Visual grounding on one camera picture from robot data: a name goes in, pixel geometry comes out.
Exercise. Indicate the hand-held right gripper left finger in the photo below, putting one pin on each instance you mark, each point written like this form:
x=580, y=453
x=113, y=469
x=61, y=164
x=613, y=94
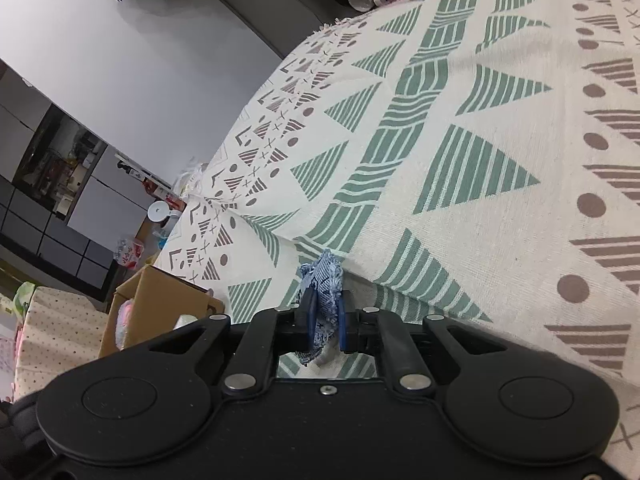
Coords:
x=308, y=317

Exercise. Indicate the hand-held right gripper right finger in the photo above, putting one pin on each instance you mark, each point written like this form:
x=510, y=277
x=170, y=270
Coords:
x=344, y=325

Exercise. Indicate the blue patterned cloth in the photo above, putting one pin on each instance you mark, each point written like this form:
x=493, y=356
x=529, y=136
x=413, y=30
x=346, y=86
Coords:
x=327, y=282

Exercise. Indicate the brown cardboard box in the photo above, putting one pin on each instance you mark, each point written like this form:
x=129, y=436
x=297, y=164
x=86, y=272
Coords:
x=165, y=296

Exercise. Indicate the small white case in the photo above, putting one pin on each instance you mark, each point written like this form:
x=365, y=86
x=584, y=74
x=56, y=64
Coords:
x=185, y=321

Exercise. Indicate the white kettle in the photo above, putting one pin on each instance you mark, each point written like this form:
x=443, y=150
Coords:
x=160, y=211

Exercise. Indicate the white red printed plastic bag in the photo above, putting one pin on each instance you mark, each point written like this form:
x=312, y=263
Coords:
x=130, y=252

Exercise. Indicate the white narrow rack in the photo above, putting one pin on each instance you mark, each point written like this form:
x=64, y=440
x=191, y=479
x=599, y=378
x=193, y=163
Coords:
x=142, y=170

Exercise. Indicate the white kitchen base cabinet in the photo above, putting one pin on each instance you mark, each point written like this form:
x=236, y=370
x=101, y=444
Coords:
x=105, y=200

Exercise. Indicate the white green patterned blanket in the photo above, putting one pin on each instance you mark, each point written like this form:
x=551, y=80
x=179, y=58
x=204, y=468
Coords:
x=450, y=110

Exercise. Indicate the dotted cream tablecloth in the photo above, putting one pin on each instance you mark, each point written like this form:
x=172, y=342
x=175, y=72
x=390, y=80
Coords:
x=55, y=332

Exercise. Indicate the dark grey panelled cabinet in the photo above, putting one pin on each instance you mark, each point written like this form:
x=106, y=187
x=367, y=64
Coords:
x=50, y=240

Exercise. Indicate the light green bag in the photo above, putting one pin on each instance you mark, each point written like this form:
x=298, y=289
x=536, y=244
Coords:
x=24, y=295

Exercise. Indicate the grey door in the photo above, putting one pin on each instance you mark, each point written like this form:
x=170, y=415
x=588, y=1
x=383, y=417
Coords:
x=260, y=5

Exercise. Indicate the kitchen wall cabinet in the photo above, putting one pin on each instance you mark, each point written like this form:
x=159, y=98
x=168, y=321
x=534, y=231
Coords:
x=20, y=110

